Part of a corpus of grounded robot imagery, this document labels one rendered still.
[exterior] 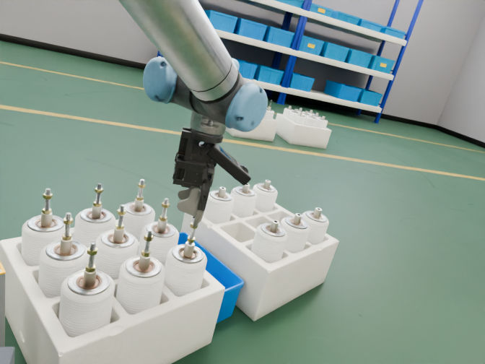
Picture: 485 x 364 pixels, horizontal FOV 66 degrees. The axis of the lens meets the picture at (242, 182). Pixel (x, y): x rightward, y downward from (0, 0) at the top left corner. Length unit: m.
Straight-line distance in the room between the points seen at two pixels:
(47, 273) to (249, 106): 0.54
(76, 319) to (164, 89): 0.45
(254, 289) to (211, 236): 0.22
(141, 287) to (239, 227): 0.54
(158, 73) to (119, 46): 5.27
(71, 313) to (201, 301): 0.29
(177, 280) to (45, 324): 0.27
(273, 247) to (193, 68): 0.69
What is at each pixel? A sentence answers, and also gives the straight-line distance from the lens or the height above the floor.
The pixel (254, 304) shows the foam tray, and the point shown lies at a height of 0.05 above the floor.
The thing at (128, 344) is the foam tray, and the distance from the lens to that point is 0.85.
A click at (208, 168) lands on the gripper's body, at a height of 0.48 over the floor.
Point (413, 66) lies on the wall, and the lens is 7.79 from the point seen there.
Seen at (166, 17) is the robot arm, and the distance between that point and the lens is 0.46.
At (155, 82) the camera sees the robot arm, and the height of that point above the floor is 0.64.
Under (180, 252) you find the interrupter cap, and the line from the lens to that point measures 0.90.
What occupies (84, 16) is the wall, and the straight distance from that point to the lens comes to 5.91.
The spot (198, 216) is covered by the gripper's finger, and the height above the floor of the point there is 0.37.
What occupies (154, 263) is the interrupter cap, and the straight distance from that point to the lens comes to 0.85.
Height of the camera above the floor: 0.74
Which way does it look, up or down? 20 degrees down
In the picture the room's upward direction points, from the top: 14 degrees clockwise
